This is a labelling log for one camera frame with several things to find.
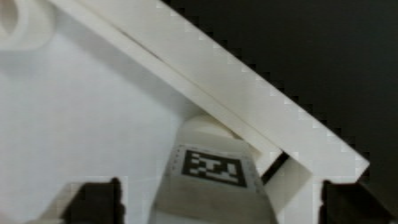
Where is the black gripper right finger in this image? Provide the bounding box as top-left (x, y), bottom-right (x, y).
top-left (317, 181), bottom-right (398, 224)

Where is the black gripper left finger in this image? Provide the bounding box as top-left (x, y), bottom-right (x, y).
top-left (60, 178), bottom-right (125, 224)

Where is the white table leg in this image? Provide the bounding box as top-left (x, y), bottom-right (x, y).
top-left (147, 115), bottom-right (276, 224)

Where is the white square tabletop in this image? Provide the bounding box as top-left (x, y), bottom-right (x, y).
top-left (0, 0), bottom-right (315, 224)

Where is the white U-shaped obstacle fence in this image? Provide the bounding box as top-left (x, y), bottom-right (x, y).
top-left (76, 0), bottom-right (367, 224)

